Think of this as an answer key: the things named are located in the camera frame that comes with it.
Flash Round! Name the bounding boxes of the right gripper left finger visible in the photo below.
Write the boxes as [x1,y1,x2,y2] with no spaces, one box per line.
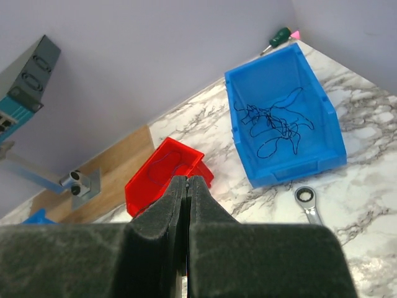
[1,176,189,297]

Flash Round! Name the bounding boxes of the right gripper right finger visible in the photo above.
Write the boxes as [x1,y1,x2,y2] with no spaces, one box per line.
[187,176,357,297]

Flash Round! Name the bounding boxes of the purple cable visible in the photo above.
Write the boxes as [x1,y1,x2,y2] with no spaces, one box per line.
[146,150,185,189]

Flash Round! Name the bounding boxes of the black cable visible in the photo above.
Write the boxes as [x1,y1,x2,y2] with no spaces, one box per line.
[233,86,316,159]

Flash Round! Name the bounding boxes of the wooden board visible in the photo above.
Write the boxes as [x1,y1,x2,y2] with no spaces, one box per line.
[30,125,154,224]

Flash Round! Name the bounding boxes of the silver ratchet wrench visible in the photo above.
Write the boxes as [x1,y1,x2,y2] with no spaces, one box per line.
[295,186,323,225]

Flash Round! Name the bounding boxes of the red plastic bin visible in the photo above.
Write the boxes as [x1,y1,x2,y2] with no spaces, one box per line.
[125,137,214,217]

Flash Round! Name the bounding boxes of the left blue plastic bin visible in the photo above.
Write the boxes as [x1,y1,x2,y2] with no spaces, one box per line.
[22,209,56,225]

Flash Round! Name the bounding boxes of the blue plastic bin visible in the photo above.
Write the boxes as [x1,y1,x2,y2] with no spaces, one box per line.
[22,209,56,225]
[225,43,347,188]

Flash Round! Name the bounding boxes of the right blue plastic bin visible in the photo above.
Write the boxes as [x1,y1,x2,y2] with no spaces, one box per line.
[225,43,347,188]

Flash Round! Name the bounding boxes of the grey metal stand bracket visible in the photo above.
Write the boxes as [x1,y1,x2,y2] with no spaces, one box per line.
[1,141,101,210]

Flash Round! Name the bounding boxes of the grey network switch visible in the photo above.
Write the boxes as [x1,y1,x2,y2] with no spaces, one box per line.
[1,35,61,142]

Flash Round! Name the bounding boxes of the green handled screwdriver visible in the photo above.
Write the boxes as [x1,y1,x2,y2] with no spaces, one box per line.
[259,27,292,56]

